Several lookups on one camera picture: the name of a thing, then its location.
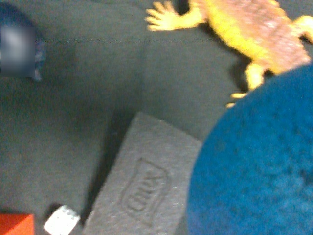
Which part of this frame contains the black white board eraser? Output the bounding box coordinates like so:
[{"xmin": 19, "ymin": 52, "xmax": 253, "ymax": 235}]
[{"xmin": 83, "ymin": 112, "xmax": 201, "ymax": 235}]

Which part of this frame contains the blue ball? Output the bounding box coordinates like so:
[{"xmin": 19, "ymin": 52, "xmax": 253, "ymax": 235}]
[{"xmin": 186, "ymin": 65, "xmax": 313, "ymax": 235}]

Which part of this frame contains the red square pot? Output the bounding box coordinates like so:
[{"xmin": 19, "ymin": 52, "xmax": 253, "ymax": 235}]
[{"xmin": 0, "ymin": 213, "xmax": 35, "ymax": 235}]

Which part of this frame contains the yellow orange toy lizard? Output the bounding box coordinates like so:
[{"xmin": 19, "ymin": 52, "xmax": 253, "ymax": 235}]
[{"xmin": 145, "ymin": 0, "xmax": 313, "ymax": 92}]

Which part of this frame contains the small white die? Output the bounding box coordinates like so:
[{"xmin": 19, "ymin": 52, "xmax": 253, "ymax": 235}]
[{"xmin": 44, "ymin": 205, "xmax": 81, "ymax": 235}]

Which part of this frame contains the dark blue plastic eggplant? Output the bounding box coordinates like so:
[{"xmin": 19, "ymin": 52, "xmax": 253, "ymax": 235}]
[{"xmin": 0, "ymin": 1, "xmax": 45, "ymax": 81}]

